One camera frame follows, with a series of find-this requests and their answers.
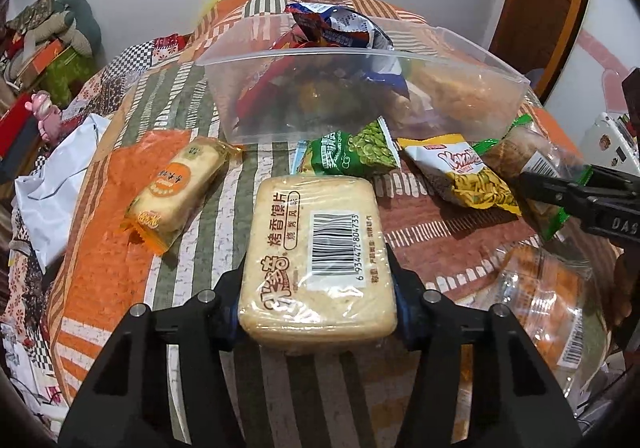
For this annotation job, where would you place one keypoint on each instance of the baked bun slice packet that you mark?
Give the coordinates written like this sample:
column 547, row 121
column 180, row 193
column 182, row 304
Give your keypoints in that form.
column 315, row 248

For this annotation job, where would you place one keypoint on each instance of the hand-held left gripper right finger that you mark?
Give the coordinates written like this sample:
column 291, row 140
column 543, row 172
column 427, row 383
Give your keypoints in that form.
column 406, row 328

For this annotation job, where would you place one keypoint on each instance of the blue snack bag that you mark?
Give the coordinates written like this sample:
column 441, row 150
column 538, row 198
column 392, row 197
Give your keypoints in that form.
column 345, row 27

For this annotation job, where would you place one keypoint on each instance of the green gift bag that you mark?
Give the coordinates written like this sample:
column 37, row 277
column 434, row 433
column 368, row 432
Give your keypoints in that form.
column 67, row 80

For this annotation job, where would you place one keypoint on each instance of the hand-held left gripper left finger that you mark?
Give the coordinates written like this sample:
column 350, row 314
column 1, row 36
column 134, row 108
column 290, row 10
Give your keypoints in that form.
column 231, row 328

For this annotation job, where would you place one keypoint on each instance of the red snack packet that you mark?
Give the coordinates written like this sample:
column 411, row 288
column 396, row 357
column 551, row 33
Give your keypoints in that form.
column 260, row 82

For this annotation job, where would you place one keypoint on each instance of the yellow bean snack packet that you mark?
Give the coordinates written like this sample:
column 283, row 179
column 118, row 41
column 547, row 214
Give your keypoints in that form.
column 470, row 177

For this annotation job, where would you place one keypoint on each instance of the pink bunny toy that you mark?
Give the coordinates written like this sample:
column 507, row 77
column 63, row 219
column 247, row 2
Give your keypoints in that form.
column 49, row 115

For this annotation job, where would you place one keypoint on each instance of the checkered patchwork blanket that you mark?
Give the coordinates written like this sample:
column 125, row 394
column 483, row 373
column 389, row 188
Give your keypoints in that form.
column 140, row 55

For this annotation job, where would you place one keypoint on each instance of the white stickered case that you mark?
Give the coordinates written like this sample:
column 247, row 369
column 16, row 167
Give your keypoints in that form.
column 607, row 140

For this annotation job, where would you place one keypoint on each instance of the clear bag of orange snacks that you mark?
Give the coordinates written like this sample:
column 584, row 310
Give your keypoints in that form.
column 555, row 298

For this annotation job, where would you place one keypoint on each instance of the orange rice cracker packet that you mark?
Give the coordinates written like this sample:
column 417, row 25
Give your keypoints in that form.
column 175, row 183

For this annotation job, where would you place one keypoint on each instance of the orange cardboard box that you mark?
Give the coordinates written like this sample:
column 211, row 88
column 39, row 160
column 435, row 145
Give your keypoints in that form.
column 42, row 58

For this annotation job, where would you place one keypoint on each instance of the green-edged bread packet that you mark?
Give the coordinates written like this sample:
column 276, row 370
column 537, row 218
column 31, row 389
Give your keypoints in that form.
column 525, row 147

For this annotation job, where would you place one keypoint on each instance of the floral cloth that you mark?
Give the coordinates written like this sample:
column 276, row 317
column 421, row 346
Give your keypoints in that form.
column 25, row 343

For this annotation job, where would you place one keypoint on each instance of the green pea packet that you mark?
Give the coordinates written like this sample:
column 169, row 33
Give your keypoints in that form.
column 355, row 152

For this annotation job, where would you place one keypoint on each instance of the white plastic bag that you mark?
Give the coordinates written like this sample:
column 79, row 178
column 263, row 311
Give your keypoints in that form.
column 55, row 188

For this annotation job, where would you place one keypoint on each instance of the white sliding wardrobe door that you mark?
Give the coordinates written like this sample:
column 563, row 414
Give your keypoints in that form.
column 600, row 42

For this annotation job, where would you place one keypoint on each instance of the red box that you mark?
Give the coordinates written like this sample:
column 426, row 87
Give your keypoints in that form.
column 17, row 125

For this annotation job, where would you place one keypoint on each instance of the wooden door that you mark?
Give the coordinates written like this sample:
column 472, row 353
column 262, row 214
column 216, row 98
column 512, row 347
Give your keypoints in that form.
column 540, row 2

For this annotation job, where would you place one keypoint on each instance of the yellow curved tube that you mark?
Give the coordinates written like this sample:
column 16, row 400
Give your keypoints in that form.
column 222, row 0

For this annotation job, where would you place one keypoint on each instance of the clear fried snack packet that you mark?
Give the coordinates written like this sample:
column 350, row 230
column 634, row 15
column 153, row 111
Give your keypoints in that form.
column 460, row 92

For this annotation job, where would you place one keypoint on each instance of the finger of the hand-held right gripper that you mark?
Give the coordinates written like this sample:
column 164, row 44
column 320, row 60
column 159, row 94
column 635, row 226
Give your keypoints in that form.
column 550, row 185
column 615, row 175

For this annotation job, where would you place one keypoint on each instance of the clear plastic container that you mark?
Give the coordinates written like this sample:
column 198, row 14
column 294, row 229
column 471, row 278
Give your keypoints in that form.
column 350, row 77

